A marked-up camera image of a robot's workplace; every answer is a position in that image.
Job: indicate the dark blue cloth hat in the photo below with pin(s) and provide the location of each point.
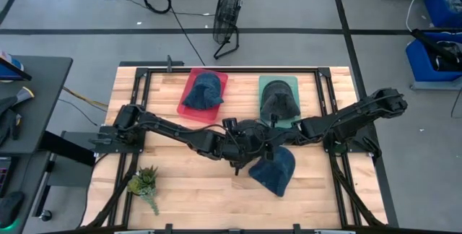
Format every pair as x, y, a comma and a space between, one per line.
204, 93
276, 176

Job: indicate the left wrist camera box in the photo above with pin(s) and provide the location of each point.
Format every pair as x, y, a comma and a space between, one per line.
230, 123

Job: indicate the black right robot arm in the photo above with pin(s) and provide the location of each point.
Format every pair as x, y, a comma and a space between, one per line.
353, 113

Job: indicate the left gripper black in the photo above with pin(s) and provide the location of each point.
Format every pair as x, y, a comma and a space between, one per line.
234, 152

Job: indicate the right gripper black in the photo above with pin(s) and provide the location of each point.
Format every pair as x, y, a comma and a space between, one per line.
285, 136

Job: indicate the dark grey cloth hat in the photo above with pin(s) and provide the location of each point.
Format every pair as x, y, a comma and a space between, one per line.
279, 102

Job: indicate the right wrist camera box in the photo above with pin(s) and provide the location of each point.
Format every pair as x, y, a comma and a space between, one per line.
274, 119

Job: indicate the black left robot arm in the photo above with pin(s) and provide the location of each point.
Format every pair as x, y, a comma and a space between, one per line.
169, 129

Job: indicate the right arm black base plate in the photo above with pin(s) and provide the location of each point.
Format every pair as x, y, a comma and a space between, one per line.
364, 141

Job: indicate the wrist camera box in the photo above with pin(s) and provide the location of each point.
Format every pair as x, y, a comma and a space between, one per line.
274, 119
230, 123

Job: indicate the black side desk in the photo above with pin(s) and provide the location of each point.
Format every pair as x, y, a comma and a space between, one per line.
43, 93

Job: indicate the red plastic tray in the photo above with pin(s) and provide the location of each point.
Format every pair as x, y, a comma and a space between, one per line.
187, 110

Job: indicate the green plastic tray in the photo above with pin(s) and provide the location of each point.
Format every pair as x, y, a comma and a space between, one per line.
265, 82

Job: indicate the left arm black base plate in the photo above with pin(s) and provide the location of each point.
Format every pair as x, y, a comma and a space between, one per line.
104, 137

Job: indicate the blue storage bin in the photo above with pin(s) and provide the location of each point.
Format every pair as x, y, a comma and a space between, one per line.
418, 68
436, 10

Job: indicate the tablet with blue screen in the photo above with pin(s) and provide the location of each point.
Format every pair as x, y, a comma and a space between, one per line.
9, 71

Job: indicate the black aluminium table frame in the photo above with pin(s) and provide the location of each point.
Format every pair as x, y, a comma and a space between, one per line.
234, 70

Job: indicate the green artificial succulent plant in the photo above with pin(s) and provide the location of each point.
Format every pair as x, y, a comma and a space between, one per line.
144, 183

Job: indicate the black floor fan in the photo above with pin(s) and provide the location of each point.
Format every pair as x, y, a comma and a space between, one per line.
226, 10

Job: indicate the black tool with yellow trim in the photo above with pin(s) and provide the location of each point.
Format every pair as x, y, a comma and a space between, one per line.
9, 118

